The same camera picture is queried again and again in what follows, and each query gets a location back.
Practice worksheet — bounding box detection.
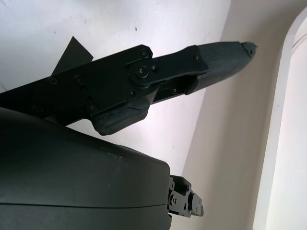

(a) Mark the black tape patch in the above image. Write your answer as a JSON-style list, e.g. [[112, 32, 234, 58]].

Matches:
[[53, 35, 94, 75]]

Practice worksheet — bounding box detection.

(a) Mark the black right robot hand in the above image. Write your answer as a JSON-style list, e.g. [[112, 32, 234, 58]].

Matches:
[[0, 40, 259, 230]]

